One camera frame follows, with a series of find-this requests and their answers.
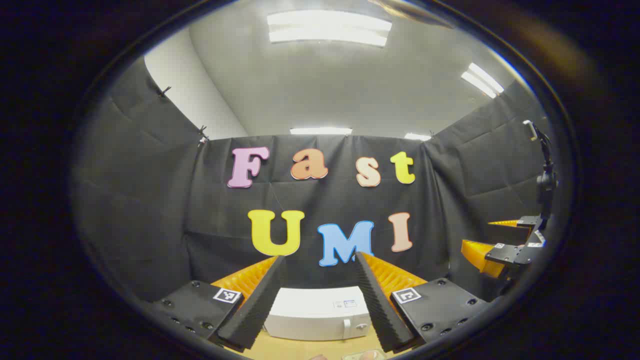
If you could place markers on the brown bread roll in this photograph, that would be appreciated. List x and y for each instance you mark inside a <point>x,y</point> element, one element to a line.
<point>370,355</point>

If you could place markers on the narrow ceiling light panel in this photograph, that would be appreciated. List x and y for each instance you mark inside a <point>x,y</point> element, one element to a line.
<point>320,131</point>

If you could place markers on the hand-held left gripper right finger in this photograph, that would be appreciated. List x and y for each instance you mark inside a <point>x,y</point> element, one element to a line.
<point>380,310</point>

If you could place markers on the double ceiling light panel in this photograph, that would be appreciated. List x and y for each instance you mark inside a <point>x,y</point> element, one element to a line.
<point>482,80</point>

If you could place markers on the black cloth clip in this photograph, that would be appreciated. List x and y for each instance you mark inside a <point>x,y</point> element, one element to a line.
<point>202,133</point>
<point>162,91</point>

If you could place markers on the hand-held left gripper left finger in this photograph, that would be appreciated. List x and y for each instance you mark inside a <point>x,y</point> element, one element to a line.
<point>257,305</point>

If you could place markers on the large ceiling light panel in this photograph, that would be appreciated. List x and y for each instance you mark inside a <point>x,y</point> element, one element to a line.
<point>330,27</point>

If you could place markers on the white microwave oven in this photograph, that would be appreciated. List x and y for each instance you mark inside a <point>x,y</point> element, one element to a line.
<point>310,310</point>

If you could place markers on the cream food tray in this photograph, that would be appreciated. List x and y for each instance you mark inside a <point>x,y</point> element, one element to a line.
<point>350,356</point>

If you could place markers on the black backdrop cloth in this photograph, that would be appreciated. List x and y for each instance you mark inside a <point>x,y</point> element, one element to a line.
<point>150,200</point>

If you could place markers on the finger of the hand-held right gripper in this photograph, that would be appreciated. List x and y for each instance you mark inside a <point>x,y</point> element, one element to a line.
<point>505,254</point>
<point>530,221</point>

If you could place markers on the small ceiling light panel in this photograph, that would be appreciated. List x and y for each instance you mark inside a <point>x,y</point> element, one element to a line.
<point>417,136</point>

